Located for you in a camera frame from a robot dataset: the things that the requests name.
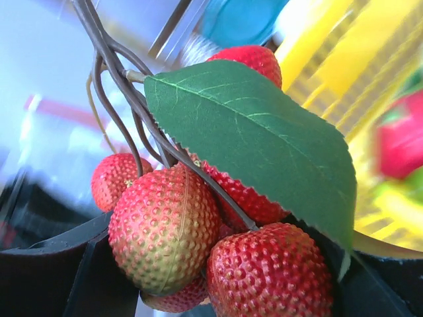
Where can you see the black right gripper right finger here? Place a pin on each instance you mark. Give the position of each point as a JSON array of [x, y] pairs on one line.
[[386, 280]]

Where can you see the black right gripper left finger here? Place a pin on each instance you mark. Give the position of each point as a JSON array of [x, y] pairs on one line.
[[71, 274]]

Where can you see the orange-zipper clear bag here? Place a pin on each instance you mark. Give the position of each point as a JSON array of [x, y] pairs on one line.
[[38, 103]]

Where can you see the red pomegranate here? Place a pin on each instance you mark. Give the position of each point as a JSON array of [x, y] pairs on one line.
[[399, 137]]

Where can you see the yellow plastic basket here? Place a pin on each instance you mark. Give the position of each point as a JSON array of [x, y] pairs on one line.
[[345, 61]]

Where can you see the metal dish rack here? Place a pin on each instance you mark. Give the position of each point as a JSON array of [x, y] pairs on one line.
[[174, 36]]

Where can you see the teal scalloped plate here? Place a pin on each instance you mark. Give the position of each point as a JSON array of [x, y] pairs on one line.
[[240, 22]]

